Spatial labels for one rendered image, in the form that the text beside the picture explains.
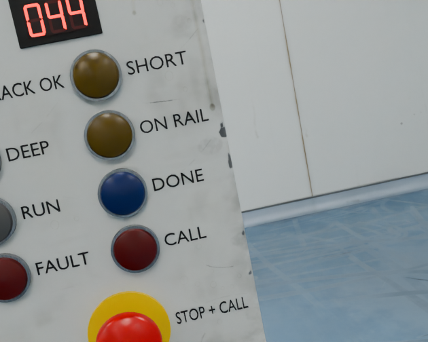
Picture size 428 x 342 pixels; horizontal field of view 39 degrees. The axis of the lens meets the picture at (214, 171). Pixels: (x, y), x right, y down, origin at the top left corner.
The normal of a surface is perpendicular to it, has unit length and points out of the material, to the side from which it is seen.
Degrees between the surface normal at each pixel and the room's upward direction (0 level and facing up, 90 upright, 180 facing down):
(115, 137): 91
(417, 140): 90
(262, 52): 90
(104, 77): 91
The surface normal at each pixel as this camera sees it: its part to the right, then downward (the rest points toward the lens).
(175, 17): 0.13, 0.15
